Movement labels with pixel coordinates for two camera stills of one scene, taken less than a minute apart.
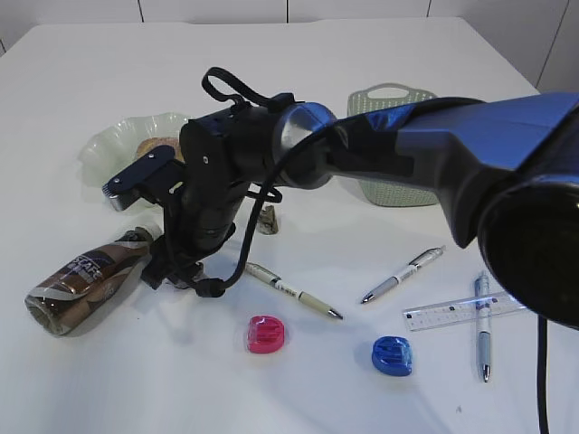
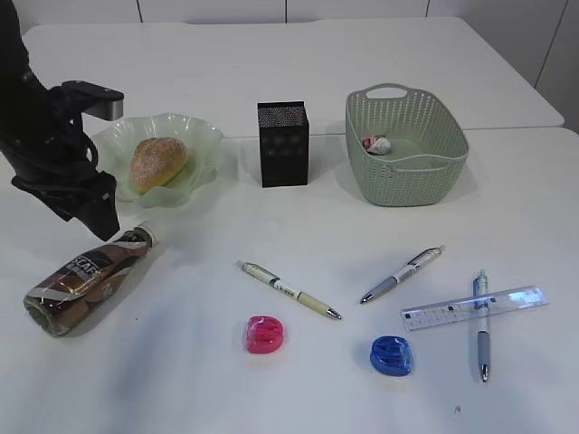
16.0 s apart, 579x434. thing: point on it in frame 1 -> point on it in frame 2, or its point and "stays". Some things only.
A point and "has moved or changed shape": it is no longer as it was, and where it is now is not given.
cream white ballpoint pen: [266, 274] stays
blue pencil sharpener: [393, 355] stays
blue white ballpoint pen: [483, 311] stays
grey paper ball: [268, 221] has moved or changed shape
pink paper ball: [200, 274] has moved or changed shape
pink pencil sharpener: [265, 334] stays
